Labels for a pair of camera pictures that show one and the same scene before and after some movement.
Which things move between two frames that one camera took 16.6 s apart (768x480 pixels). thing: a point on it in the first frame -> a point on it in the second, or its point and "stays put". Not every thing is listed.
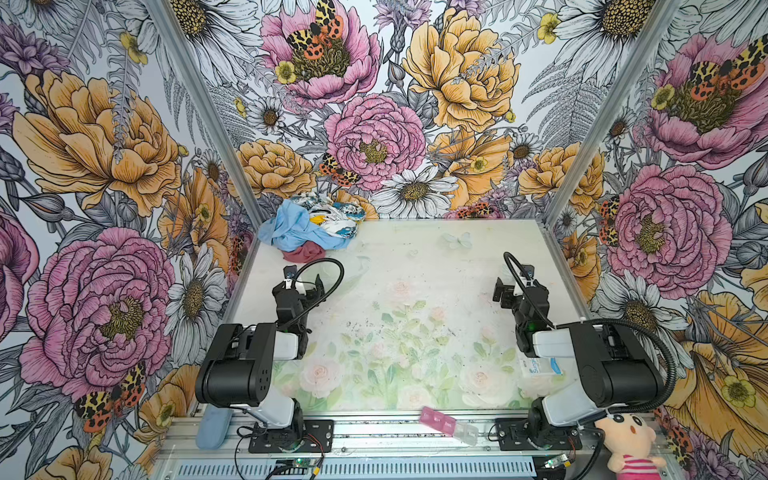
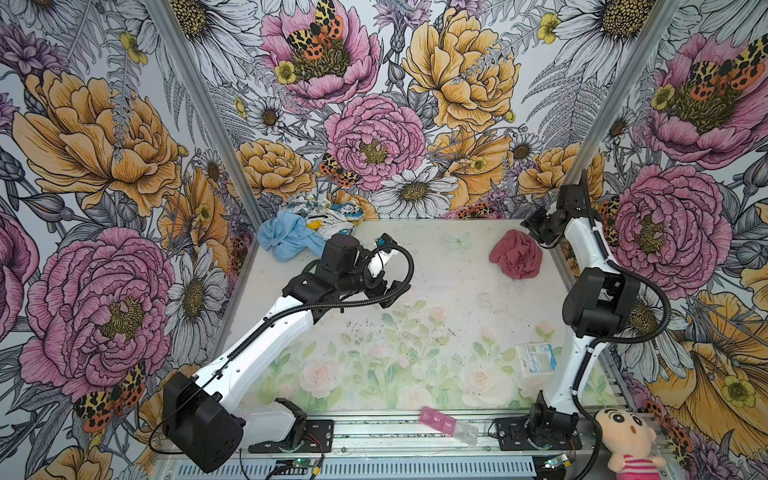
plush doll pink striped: [629, 437] stays put
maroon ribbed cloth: [306, 252] -> [517, 254]
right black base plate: [517, 435] stays put
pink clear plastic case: [437, 421] stays put
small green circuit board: [301, 462] stays put
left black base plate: [308, 436] stays put
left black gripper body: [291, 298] -> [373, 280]
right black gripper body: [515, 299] -> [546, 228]
